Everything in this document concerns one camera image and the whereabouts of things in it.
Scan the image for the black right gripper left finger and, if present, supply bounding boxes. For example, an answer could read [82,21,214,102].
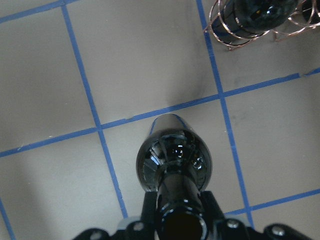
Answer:
[140,192,157,225]

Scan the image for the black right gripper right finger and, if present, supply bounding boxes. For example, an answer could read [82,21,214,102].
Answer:
[200,190,225,225]

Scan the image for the dark wine bottle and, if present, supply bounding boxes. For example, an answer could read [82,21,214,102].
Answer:
[136,113,212,240]
[211,0,298,38]
[302,0,320,25]

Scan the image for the copper wire wine basket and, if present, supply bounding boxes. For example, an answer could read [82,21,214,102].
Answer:
[203,0,320,51]

